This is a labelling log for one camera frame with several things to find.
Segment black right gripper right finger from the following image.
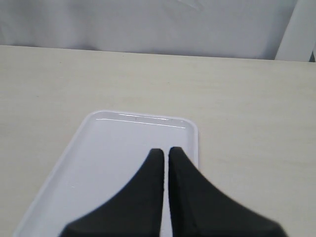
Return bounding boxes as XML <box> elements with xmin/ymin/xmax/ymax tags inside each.
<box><xmin>168</xmin><ymin>147</ymin><xmax>287</xmax><ymax>237</ymax></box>

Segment white rectangular plastic tray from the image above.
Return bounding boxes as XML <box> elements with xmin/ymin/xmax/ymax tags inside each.
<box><xmin>13</xmin><ymin>110</ymin><xmax>198</xmax><ymax>237</ymax></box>

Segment white backdrop curtain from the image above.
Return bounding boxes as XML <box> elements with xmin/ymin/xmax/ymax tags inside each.
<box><xmin>0</xmin><ymin>0</ymin><xmax>316</xmax><ymax>62</ymax></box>

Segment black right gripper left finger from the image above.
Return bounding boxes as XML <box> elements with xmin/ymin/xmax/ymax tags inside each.
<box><xmin>60</xmin><ymin>149</ymin><xmax>164</xmax><ymax>237</ymax></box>

